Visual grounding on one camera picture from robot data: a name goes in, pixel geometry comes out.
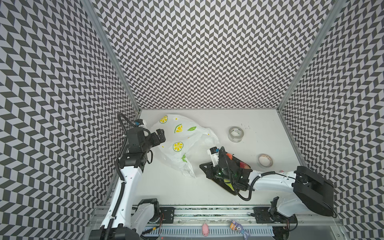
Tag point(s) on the aluminium corner post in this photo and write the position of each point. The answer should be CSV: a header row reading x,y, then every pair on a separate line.
x,y
94,19
323,31

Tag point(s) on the aluminium corner post left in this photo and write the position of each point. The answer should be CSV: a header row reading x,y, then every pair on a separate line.
x,y
94,19

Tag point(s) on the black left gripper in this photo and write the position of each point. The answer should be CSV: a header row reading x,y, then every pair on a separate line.
x,y
157,141

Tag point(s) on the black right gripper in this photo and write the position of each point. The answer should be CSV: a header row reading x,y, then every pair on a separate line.
x,y
222,169

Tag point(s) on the aluminium corner post right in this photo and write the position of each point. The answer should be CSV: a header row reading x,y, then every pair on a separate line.
x,y
323,31

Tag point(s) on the pink toy figure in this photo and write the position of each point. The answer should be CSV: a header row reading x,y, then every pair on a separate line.
x,y
205,230

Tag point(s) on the clear packing tape roll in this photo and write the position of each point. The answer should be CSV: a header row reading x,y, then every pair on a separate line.
x,y
235,134

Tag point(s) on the white lemon-print plastic bag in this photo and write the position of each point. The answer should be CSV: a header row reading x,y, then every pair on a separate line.
x,y
186,143

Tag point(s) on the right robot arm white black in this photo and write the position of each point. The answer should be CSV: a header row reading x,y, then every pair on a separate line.
x,y
305,190

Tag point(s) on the purple toy figure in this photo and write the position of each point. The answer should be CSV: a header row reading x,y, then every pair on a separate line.
x,y
237,227

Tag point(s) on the beige masking tape roll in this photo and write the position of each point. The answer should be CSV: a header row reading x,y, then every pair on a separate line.
x,y
265,161

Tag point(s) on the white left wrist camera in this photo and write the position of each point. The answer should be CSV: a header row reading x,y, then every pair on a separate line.
x,y
140,122

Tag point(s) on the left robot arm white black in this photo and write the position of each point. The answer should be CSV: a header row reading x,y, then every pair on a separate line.
x,y
122,222

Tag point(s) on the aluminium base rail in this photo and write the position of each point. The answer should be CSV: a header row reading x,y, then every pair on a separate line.
x,y
222,214

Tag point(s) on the green fake fruit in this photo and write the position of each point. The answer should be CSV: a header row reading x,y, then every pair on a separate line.
x,y
230,186

